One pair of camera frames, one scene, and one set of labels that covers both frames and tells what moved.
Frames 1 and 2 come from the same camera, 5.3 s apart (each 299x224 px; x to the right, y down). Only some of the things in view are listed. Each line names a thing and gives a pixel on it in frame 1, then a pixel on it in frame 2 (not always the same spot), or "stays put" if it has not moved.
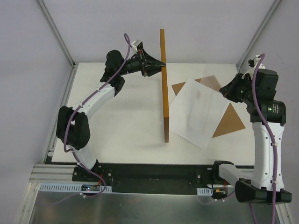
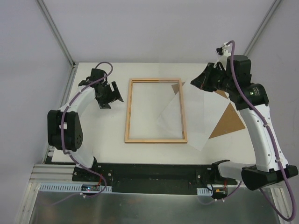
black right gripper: (235, 88) → (209, 77)
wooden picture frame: (163, 52) → (127, 140)
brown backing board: (230, 122) stays put
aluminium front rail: (45, 174) stays put
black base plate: (154, 178) stays put
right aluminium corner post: (272, 8) stays put
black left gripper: (143, 66) → (108, 94)
